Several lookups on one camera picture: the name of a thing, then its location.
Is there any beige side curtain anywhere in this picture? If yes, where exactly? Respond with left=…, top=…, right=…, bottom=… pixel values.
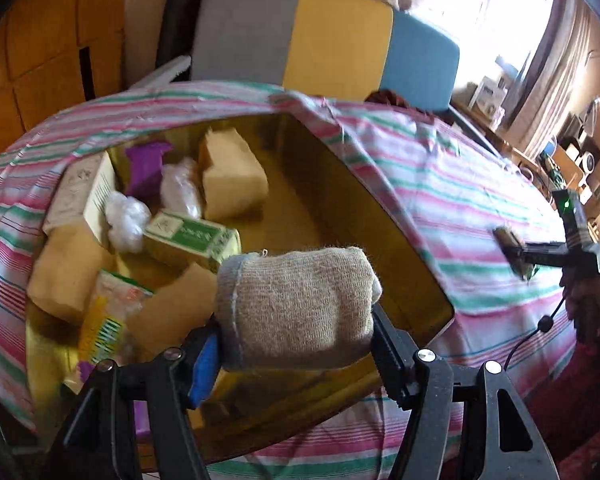
left=510, top=0, right=596, bottom=161

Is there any tan sponge block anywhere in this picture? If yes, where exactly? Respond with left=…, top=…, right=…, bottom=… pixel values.
left=27, top=225, right=116, bottom=321
left=130, top=262, right=221, bottom=361
left=200, top=127, right=270, bottom=221

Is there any striped tablecloth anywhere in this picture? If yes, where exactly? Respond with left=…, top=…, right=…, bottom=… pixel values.
left=0, top=80, right=588, bottom=480

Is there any grey yellow blue chair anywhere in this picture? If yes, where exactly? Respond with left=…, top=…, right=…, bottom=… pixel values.
left=127, top=0, right=501, bottom=156

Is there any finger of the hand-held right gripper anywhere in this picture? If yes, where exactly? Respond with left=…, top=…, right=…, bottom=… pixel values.
left=522, top=241, right=569, bottom=268

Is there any wooden wardrobe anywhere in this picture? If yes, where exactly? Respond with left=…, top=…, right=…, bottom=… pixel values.
left=0, top=0, right=128, bottom=176

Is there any cluttered wooden shelf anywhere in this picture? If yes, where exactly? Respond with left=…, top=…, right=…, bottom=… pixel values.
left=450, top=100, right=600, bottom=211

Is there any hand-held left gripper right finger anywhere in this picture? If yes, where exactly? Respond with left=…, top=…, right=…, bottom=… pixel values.
left=370, top=305, right=563, bottom=480

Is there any black cable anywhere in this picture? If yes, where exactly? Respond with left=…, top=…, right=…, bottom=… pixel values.
left=502, top=280, right=568, bottom=376

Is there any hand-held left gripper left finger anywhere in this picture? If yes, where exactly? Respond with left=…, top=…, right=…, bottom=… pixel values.
left=40, top=312, right=221, bottom=480

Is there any person's right hand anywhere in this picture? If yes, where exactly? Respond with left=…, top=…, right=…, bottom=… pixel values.
left=561, top=270, right=600, bottom=343

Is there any white plastic ball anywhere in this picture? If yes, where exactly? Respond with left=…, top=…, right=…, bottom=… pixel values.
left=105, top=192, right=152, bottom=253
left=161, top=157, right=203, bottom=221

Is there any green white box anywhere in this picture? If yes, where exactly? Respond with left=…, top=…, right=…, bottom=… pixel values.
left=145, top=210, right=242, bottom=273

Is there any white printed box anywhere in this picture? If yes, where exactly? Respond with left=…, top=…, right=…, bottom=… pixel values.
left=42, top=152, right=118, bottom=241

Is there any small brown packet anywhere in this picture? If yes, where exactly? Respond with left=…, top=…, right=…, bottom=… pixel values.
left=492, top=227, right=537, bottom=281

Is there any yellow green snack packet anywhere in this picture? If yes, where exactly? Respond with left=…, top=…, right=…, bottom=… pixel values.
left=77, top=270, right=153, bottom=366

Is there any purple snack packet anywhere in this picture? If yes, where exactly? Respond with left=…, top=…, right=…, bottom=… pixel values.
left=125, top=141, right=175, bottom=200

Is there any white blue carton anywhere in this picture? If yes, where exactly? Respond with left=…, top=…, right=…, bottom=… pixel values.
left=467, top=76, right=508, bottom=121

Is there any gold tin box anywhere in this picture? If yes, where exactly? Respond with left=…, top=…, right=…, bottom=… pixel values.
left=24, top=112, right=456, bottom=466

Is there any black rolled mat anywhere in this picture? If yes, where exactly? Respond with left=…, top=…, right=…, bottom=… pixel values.
left=155, top=0, right=213, bottom=68

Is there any dark red cloth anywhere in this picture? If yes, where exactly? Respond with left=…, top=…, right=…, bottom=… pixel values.
left=367, top=89, right=431, bottom=116

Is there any person's right forearm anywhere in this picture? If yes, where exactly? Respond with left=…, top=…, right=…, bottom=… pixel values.
left=540, top=332, right=600, bottom=480

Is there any beige sock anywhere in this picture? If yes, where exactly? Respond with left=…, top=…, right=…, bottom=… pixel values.
left=215, top=246, right=383, bottom=372

